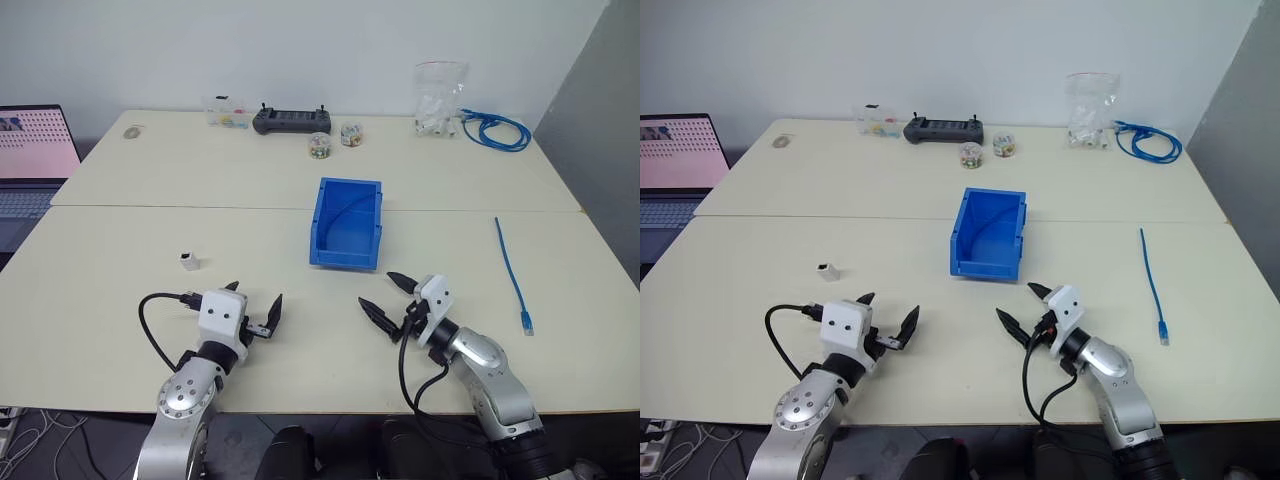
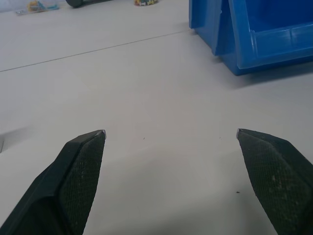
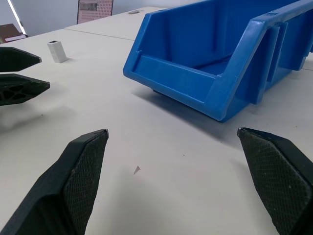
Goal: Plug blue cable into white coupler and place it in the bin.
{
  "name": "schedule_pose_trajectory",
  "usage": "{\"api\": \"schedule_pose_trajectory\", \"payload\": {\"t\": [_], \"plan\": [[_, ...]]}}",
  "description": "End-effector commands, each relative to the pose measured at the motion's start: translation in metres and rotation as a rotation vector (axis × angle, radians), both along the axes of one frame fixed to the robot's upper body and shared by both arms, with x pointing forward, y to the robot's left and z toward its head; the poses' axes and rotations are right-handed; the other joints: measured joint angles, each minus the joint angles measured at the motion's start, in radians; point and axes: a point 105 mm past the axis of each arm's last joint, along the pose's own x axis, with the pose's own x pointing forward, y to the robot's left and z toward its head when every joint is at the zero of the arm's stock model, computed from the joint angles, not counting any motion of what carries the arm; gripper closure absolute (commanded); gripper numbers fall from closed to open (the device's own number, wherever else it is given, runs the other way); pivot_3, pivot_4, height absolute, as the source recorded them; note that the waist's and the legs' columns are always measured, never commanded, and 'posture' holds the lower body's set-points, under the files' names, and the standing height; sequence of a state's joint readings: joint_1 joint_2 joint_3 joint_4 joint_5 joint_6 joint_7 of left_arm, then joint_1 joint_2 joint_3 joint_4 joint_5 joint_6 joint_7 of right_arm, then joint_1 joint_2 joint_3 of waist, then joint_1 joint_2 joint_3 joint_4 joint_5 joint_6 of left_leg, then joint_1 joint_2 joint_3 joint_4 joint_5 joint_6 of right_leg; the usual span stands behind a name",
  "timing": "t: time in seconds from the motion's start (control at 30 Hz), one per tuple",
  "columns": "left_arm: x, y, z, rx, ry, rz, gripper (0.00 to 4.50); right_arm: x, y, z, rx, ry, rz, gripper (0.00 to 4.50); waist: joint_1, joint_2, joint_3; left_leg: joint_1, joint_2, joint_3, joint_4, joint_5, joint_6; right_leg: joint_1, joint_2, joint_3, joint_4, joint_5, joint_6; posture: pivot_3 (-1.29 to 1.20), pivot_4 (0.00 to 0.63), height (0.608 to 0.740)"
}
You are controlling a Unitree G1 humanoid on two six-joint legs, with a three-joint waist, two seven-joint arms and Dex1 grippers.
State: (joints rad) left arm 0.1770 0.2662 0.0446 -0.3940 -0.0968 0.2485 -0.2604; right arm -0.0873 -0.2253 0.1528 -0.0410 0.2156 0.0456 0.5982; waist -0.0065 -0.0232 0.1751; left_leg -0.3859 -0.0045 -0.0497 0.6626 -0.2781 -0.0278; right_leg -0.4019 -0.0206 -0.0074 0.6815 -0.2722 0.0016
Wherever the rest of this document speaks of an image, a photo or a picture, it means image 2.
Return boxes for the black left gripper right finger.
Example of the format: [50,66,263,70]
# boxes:
[236,128,313,235]

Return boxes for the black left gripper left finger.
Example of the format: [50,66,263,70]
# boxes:
[0,130,107,235]

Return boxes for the blue plastic storage bin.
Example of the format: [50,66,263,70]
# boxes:
[188,0,313,76]

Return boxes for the black handheld remote controller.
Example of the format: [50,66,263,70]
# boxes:
[65,0,85,9]

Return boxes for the clear bag of colourful bits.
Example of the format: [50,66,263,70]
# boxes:
[15,0,61,16]

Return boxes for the small clear jar colourful bits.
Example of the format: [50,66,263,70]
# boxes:
[133,0,159,7]

